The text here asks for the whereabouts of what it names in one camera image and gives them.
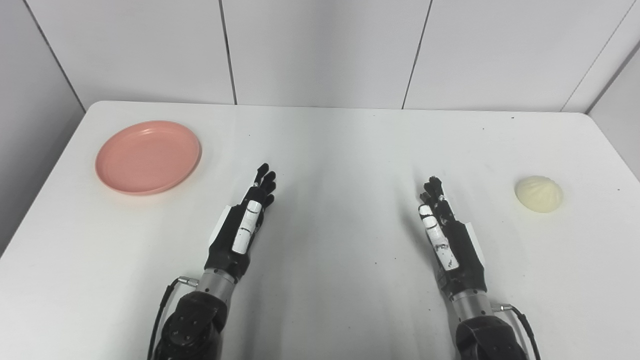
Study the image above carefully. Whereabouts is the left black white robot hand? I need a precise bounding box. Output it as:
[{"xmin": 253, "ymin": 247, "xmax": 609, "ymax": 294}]
[{"xmin": 204, "ymin": 163, "xmax": 277, "ymax": 282}]

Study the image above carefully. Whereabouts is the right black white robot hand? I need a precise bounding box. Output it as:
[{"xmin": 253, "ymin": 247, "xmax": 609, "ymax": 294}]
[{"xmin": 418, "ymin": 176, "xmax": 488, "ymax": 301}]

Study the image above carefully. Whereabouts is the cream steamed bun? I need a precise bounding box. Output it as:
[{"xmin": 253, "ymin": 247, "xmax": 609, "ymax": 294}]
[{"xmin": 514, "ymin": 175, "xmax": 564, "ymax": 214}]

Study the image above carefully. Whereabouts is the pink round plate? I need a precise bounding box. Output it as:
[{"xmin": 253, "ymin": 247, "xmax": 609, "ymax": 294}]
[{"xmin": 95, "ymin": 120, "xmax": 202, "ymax": 196}]

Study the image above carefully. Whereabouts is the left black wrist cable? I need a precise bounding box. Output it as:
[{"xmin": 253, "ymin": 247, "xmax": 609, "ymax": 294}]
[{"xmin": 146, "ymin": 276, "xmax": 200, "ymax": 360}]

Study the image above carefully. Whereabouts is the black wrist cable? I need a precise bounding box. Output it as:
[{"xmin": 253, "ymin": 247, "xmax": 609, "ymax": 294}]
[
  {"xmin": 146, "ymin": 276, "xmax": 200, "ymax": 360},
  {"xmin": 492, "ymin": 303, "xmax": 542, "ymax": 360}
]

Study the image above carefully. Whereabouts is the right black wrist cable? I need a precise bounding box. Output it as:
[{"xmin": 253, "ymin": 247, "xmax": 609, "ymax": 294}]
[{"xmin": 492, "ymin": 303, "xmax": 542, "ymax": 360}]

